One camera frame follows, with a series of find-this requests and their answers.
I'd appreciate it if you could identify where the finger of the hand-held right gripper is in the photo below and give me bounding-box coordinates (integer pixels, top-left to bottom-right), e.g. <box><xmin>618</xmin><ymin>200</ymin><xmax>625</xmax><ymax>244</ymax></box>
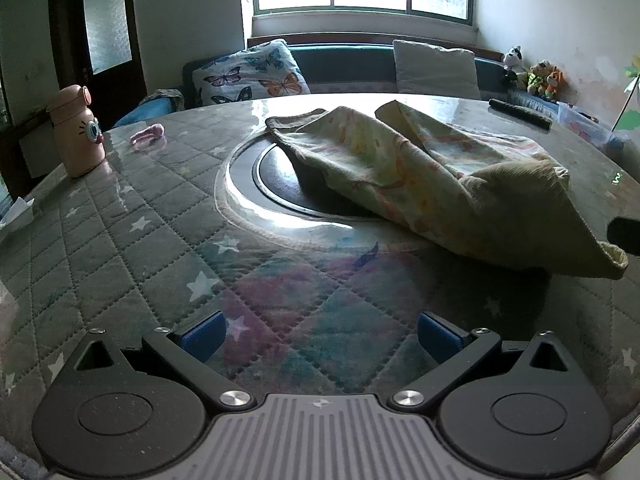
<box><xmin>606</xmin><ymin>216</ymin><xmax>640</xmax><ymax>257</ymax></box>

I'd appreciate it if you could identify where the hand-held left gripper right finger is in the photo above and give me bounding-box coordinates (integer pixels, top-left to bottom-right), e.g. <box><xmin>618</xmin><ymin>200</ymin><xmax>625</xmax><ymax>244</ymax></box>
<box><xmin>390</xmin><ymin>312</ymin><xmax>576</xmax><ymax>411</ymax></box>

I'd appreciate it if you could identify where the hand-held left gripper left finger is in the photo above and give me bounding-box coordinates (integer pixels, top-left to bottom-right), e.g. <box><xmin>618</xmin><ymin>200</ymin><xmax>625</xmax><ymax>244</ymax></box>
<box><xmin>68</xmin><ymin>310</ymin><xmax>256</xmax><ymax>412</ymax></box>

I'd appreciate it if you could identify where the pale printed children's garment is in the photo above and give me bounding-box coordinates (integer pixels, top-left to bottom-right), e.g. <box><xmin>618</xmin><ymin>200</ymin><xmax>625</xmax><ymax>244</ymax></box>
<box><xmin>265</xmin><ymin>100</ymin><xmax>628</xmax><ymax>280</ymax></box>

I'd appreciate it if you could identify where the clear plastic storage box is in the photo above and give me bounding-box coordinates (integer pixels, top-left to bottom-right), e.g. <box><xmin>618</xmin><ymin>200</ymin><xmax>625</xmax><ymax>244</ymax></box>
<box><xmin>557</xmin><ymin>102</ymin><xmax>628</xmax><ymax>153</ymax></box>

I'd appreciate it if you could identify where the colourful pinwheel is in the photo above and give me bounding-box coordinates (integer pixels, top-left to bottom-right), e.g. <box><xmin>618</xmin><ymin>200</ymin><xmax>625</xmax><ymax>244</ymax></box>
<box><xmin>611</xmin><ymin>55</ymin><xmax>640</xmax><ymax>133</ymax></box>

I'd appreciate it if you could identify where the quilted star table cover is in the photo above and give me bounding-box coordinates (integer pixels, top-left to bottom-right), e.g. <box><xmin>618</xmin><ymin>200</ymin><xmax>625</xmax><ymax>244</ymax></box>
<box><xmin>0</xmin><ymin>92</ymin><xmax>640</xmax><ymax>480</ymax></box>

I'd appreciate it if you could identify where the black remote control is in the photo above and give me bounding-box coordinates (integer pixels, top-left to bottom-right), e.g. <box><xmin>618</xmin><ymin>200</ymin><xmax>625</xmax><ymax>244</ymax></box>
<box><xmin>488</xmin><ymin>98</ymin><xmax>552</xmax><ymax>131</ymax></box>

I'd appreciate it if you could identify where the orange fox plush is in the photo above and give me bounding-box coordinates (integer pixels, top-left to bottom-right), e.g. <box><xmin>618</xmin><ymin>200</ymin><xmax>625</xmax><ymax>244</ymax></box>
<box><xmin>545</xmin><ymin>67</ymin><xmax>566</xmax><ymax>102</ymax></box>

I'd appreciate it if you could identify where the black round induction cooker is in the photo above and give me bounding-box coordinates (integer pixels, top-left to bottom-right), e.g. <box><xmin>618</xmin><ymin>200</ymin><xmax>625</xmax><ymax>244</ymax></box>
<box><xmin>255</xmin><ymin>142</ymin><xmax>401</xmax><ymax>221</ymax></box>

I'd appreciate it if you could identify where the bear plush with green vest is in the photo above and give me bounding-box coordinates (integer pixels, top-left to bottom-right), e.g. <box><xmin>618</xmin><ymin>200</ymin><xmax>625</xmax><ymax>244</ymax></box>
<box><xmin>525</xmin><ymin>60</ymin><xmax>551</xmax><ymax>97</ymax></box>

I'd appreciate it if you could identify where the small pink toy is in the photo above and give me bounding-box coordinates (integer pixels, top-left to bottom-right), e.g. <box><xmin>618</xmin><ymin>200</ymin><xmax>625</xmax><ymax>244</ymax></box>
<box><xmin>130</xmin><ymin>125</ymin><xmax>166</xmax><ymax>146</ymax></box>

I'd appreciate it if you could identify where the black and white cow plush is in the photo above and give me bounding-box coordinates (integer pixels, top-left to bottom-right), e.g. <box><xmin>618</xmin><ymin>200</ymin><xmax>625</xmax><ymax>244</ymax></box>
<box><xmin>501</xmin><ymin>46</ymin><xmax>523</xmax><ymax>86</ymax></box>

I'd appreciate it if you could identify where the white paper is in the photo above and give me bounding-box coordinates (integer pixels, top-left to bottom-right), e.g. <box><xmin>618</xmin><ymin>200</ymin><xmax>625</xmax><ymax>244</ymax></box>
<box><xmin>0</xmin><ymin>196</ymin><xmax>37</xmax><ymax>233</ymax></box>

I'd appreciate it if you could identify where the pink cartoon face bottle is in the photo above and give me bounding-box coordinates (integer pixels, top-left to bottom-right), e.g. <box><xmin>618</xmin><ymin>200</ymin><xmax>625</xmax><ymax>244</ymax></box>
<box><xmin>46</xmin><ymin>85</ymin><xmax>106</xmax><ymax>178</ymax></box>

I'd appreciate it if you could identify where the blue folded cloth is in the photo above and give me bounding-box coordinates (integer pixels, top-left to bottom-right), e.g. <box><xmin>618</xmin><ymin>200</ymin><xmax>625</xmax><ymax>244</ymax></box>
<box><xmin>112</xmin><ymin>89</ymin><xmax>186</xmax><ymax>128</ymax></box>

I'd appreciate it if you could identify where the dark wooden low cabinet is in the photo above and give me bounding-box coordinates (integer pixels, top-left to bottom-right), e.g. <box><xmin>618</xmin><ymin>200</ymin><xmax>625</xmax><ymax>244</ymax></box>
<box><xmin>0</xmin><ymin>110</ymin><xmax>57</xmax><ymax>196</ymax></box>

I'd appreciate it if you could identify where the plain grey pillow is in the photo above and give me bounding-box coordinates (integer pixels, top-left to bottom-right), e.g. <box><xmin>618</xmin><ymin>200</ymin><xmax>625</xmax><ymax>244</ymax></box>
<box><xmin>392</xmin><ymin>39</ymin><xmax>482</xmax><ymax>101</ymax></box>

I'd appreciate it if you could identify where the butterfly print pillow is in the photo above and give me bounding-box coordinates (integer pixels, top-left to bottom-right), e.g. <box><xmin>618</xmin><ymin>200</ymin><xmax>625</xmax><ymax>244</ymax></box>
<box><xmin>192</xmin><ymin>39</ymin><xmax>312</xmax><ymax>108</ymax></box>

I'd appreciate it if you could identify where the teal sofa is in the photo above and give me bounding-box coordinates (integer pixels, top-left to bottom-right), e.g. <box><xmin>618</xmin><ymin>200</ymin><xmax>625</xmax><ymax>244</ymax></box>
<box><xmin>112</xmin><ymin>35</ymin><xmax>566</xmax><ymax>128</ymax></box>

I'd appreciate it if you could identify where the dark wooden door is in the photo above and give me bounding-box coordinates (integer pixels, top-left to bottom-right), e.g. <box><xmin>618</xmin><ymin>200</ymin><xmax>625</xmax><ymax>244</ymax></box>
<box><xmin>47</xmin><ymin>0</ymin><xmax>148</xmax><ymax>106</ymax></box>

